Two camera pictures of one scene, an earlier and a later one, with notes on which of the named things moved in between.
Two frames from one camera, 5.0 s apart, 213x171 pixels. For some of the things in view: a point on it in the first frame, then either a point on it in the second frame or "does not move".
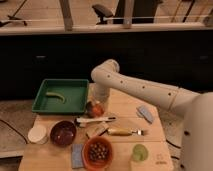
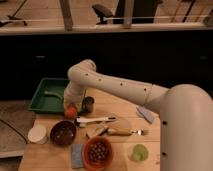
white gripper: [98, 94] to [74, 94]
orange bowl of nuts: [97, 153] does not move
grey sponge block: [145, 112] does not move
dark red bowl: [63, 133] does not move
